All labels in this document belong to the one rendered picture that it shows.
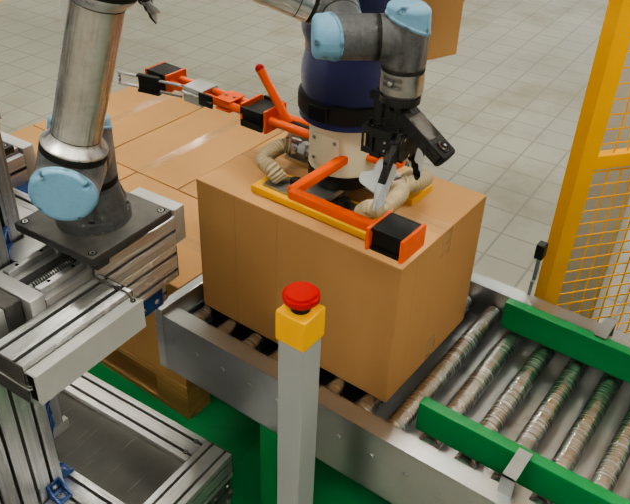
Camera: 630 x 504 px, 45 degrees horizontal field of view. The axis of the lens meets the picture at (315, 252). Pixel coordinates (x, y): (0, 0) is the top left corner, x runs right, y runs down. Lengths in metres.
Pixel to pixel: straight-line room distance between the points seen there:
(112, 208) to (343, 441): 0.75
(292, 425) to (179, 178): 1.37
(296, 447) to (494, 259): 1.95
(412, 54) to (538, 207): 2.60
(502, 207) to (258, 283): 2.05
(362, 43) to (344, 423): 0.89
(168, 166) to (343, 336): 1.23
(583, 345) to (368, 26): 1.11
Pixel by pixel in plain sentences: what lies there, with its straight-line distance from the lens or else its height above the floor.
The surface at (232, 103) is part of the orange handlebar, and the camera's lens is 1.95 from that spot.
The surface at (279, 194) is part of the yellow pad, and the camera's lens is 1.79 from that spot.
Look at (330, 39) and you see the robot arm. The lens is 1.25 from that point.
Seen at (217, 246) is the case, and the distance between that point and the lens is 1.96.
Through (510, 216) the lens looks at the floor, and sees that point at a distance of 3.70.
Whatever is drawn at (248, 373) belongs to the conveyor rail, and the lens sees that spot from 1.90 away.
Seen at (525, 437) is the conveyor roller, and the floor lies 0.55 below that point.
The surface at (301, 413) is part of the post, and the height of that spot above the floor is 0.76.
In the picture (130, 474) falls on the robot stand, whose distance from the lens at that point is 2.18.
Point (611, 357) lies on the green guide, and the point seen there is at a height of 0.61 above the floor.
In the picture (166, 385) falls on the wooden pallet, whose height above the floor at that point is 0.10.
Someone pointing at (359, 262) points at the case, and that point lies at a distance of 1.66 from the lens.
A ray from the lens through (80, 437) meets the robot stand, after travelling 2.29.
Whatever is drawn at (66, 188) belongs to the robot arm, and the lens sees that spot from 1.35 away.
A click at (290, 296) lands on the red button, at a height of 1.04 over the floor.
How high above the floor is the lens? 1.88
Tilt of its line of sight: 35 degrees down
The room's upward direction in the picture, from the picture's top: 2 degrees clockwise
